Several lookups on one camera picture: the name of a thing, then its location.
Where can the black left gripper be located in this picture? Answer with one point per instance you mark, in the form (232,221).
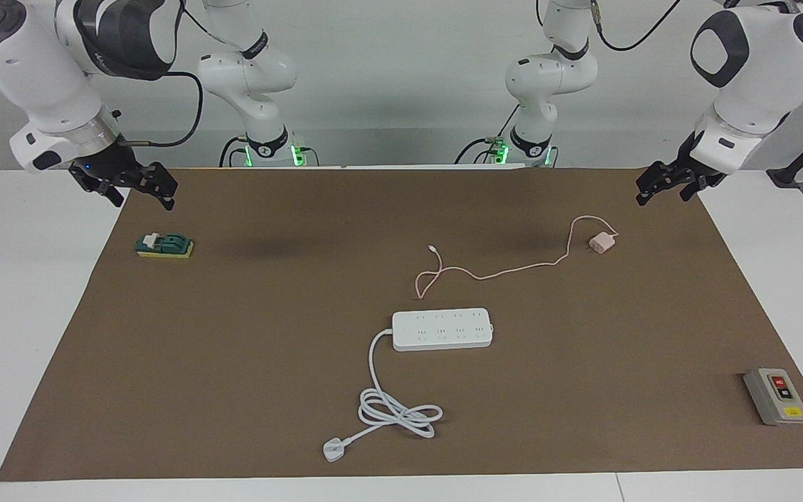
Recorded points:
(693,167)

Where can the white power strip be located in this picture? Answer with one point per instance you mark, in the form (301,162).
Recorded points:
(443,330)

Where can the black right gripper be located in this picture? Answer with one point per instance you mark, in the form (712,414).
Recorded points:
(112,171)

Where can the brown table mat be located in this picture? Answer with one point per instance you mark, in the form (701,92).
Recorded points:
(234,383)

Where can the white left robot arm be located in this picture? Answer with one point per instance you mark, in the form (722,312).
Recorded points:
(764,63)

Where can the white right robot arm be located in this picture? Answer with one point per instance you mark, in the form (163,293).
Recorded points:
(32,70)

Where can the grey push button box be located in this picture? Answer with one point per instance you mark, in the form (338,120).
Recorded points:
(778,397)

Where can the green knife switch yellow base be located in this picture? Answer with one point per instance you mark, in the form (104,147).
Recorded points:
(171,244)

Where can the pink charger adapter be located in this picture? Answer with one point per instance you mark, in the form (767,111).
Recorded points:
(601,243)

